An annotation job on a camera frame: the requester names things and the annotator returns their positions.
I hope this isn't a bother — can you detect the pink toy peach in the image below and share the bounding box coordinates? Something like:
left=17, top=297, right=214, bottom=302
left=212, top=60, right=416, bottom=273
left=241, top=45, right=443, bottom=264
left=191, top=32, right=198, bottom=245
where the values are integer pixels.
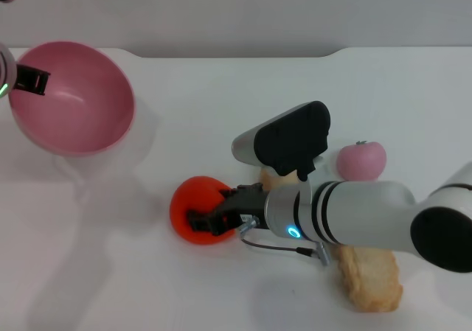
left=336, top=140, right=388, bottom=182

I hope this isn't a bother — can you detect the beige round toy bun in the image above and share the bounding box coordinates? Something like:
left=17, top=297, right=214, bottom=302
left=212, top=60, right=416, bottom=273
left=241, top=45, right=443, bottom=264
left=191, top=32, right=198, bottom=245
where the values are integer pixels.
left=259, top=167, right=299, bottom=191

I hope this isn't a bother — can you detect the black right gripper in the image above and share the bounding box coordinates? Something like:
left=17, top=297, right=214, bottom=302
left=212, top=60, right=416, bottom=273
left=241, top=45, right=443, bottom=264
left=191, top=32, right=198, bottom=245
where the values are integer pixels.
left=186, top=184, right=272, bottom=235

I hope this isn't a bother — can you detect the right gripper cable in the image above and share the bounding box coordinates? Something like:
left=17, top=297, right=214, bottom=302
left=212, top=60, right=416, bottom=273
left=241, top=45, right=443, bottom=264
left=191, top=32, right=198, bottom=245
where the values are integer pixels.
left=238, top=217, right=331, bottom=266

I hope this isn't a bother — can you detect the pink plastic bowl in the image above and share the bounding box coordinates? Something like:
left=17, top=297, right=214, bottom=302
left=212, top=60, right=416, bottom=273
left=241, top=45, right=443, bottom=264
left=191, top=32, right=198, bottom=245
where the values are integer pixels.
left=8, top=41, right=136, bottom=158

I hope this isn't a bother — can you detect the orange toy fruit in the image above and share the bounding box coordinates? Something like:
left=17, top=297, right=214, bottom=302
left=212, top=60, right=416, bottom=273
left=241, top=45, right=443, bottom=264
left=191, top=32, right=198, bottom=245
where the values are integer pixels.
left=169, top=175, right=237, bottom=245

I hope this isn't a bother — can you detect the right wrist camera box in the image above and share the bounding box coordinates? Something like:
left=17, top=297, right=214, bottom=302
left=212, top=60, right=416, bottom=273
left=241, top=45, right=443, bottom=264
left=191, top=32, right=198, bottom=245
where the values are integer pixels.
left=232, top=100, right=330, bottom=182

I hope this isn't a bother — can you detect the golden toast slice toy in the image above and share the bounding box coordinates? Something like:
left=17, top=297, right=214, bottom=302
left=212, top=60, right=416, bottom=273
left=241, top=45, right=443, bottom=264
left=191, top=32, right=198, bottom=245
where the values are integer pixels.
left=336, top=245, right=404, bottom=313

